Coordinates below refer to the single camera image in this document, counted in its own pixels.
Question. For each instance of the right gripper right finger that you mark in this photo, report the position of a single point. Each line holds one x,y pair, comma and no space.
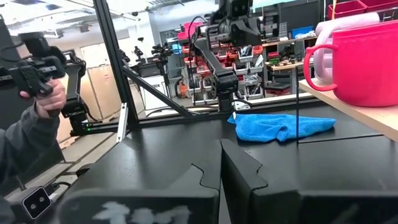
280,205

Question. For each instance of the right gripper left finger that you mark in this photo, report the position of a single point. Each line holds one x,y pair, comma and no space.
140,208

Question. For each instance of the pink ribbed mug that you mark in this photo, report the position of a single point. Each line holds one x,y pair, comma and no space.
323,62

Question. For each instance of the red plastic mug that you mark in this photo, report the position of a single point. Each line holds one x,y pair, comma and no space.
367,68

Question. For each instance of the person's forearm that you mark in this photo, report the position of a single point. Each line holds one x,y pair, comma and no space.
25,143

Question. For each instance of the red parts bin rack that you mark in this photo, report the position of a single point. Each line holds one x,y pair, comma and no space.
245,57

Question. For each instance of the wooden workbench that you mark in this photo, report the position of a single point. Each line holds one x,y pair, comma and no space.
283,67

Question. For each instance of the blue storage bin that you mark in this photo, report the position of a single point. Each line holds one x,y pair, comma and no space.
301,32

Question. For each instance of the blue cloth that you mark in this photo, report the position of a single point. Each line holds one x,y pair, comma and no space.
273,127

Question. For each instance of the silver metal strip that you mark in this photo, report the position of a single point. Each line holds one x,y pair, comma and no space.
122,123

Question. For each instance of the red storage bin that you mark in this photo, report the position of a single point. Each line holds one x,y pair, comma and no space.
345,9
381,3

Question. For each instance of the white carton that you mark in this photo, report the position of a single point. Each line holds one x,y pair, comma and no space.
152,93

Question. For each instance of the cardboard panel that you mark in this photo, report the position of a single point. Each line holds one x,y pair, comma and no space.
105,90

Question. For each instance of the person's hand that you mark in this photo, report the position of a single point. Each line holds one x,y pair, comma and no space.
49,99

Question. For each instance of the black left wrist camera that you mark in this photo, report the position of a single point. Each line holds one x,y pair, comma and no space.
241,7

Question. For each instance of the white metal bracket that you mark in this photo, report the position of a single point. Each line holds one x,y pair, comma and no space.
241,105

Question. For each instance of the black table camera box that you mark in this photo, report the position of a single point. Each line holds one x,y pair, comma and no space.
36,202

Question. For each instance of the wooden shelf black frame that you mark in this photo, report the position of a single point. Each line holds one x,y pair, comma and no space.
367,116

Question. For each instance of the black aluminium table frame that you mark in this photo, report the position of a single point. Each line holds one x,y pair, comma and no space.
109,37

